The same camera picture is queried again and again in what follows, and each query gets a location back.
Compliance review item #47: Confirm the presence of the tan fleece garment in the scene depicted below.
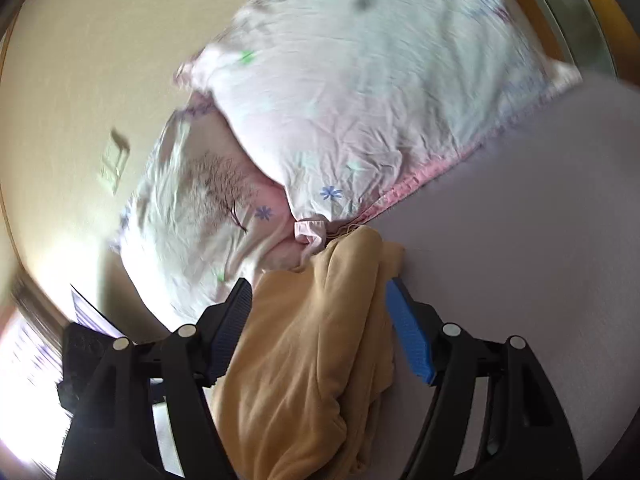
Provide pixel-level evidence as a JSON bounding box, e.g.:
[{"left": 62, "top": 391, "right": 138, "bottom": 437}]
[{"left": 209, "top": 225, "right": 406, "bottom": 480}]

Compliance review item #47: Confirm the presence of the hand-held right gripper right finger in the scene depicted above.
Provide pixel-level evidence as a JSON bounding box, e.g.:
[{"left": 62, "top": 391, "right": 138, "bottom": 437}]
[{"left": 385, "top": 277, "right": 584, "bottom": 480}]

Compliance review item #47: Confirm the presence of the tree print white pillow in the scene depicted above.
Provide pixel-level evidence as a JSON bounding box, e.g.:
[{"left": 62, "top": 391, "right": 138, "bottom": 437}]
[{"left": 109, "top": 95, "right": 326, "bottom": 328}]

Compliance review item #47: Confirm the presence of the lavender bed sheet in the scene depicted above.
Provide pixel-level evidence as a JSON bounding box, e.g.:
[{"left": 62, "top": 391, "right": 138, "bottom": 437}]
[{"left": 150, "top": 72, "right": 640, "bottom": 480}]

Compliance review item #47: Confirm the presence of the large floral white pillow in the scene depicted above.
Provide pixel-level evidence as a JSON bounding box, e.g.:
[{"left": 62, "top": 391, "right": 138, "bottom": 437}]
[{"left": 172, "top": 0, "right": 583, "bottom": 253}]

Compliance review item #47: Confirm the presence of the white wall switch plate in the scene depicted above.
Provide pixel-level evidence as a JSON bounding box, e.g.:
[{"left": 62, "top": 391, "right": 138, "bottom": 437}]
[{"left": 98, "top": 129, "right": 132, "bottom": 195}]

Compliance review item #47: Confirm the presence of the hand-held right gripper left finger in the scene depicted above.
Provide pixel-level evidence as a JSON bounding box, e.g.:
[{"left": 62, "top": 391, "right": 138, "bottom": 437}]
[{"left": 56, "top": 277, "right": 254, "bottom": 480}]

